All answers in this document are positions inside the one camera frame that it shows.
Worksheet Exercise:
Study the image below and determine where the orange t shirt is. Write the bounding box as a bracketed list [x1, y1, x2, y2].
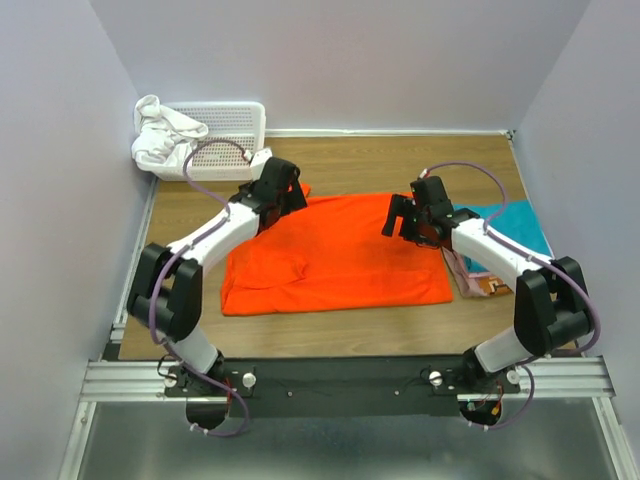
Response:
[220, 184, 453, 316]

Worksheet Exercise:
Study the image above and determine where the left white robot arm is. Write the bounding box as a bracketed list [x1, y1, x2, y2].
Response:
[126, 149, 307, 395]

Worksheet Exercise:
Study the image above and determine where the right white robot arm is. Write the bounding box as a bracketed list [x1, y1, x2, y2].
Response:
[382, 176, 597, 392]

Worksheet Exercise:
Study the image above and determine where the white plastic basket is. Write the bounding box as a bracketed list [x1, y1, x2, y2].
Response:
[150, 101, 266, 181]

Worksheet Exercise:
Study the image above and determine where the pink folded t shirt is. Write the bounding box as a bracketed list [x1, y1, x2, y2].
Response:
[442, 249, 512, 298]

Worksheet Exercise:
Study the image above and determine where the teal folded t shirt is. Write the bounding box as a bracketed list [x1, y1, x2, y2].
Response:
[454, 200, 552, 275]

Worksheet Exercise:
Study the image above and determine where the white t shirt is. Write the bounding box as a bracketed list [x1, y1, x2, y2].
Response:
[131, 95, 209, 173]

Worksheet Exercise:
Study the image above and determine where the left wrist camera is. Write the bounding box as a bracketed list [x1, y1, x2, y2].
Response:
[243, 147, 272, 181]

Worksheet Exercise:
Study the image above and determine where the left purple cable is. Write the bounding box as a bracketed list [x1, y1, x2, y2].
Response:
[148, 139, 251, 437]

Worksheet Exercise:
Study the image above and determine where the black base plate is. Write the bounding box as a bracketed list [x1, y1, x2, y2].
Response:
[164, 355, 521, 419]

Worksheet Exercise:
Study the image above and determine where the aluminium frame rail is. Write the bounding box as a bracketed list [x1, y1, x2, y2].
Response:
[79, 357, 174, 403]

